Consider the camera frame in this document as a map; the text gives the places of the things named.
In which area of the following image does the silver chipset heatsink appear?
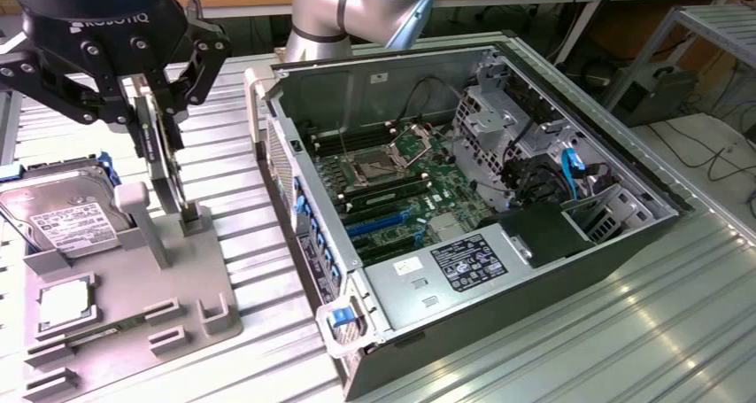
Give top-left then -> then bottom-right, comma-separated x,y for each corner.
427,214 -> 469,241

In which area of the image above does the blue disk wire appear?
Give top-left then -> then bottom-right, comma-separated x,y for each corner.
557,148 -> 586,201

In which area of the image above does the metal slat shelf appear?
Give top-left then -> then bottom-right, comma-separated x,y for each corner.
601,4 -> 756,112

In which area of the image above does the silver hard disk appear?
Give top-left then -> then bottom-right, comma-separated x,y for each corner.
0,166 -> 134,259

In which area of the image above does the black wire bundle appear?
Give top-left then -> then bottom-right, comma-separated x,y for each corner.
501,152 -> 567,209

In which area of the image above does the green motherboard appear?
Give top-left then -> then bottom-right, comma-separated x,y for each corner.
305,119 -> 502,267

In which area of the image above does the green RAM stick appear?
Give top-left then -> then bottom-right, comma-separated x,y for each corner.
62,313 -> 159,347

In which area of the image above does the metal socket cover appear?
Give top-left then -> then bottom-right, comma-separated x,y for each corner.
386,126 -> 439,168

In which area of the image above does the grey printed parts rack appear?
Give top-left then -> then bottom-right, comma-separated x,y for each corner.
19,181 -> 246,403

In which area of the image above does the black fan shroud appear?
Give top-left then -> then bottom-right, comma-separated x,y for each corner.
477,201 -> 595,267

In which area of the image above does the silver disk bay bracket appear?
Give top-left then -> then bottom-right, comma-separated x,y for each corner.
559,183 -> 657,244

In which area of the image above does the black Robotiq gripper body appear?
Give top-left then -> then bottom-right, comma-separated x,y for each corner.
9,0 -> 194,80

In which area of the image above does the black expansion slot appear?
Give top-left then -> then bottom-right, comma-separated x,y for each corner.
351,233 -> 414,252
357,242 -> 421,263

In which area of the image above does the silver CPU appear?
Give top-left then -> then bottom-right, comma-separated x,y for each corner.
37,283 -> 90,325

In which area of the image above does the black RAM slot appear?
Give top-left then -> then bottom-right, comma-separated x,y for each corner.
315,133 -> 402,156
310,126 -> 395,146

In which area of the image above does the grey floor machine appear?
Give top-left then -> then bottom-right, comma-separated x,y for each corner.
613,64 -> 698,128

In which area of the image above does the Nvidia graphics card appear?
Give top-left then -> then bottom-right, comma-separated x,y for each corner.
129,74 -> 193,216

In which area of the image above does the grey power supply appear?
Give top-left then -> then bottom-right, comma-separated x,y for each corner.
358,223 -> 535,333

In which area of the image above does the silver disk bay cage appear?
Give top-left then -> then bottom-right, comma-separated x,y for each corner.
450,52 -> 535,203

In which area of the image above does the black open PC case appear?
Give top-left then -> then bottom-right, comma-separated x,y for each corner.
243,30 -> 693,402

